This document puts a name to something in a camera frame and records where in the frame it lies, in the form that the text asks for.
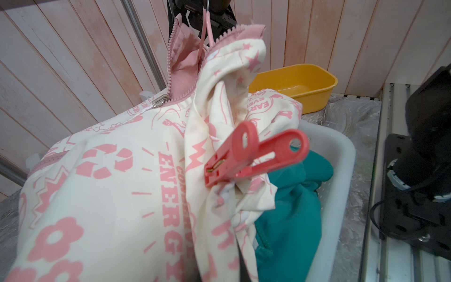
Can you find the red clothespin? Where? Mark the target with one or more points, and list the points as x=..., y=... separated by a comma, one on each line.
x=243, y=155

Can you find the yellow plastic tray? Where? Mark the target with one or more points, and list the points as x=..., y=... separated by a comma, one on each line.
x=306, y=83

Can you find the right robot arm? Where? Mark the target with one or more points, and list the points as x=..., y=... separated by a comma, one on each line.
x=416, y=193

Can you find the white plastic laundry basket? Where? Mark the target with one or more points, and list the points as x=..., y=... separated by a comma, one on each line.
x=333, y=194

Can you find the pink hanger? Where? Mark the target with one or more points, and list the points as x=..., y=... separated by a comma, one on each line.
x=206, y=29

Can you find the white clothes rack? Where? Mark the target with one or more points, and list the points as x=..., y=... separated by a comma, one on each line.
x=67, y=65

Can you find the green jacket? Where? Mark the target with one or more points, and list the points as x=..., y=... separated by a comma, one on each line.
x=288, y=236

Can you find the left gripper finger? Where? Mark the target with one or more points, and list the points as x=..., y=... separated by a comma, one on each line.
x=244, y=275

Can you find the cream pink print jacket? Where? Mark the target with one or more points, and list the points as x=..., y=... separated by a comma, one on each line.
x=125, y=200

